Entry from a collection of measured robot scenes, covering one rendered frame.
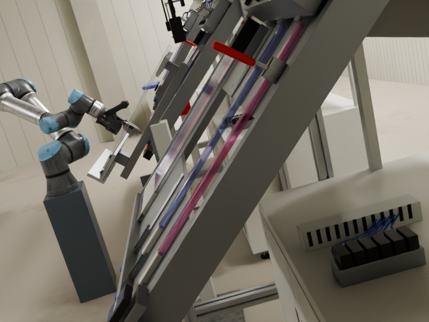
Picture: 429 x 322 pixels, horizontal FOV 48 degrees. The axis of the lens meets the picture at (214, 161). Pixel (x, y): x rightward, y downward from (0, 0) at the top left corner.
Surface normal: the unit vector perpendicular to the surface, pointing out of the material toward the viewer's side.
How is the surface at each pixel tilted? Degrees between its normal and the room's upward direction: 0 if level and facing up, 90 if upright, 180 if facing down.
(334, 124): 90
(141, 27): 90
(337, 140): 90
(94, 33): 90
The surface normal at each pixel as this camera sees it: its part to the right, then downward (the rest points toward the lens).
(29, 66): 0.21, 0.22
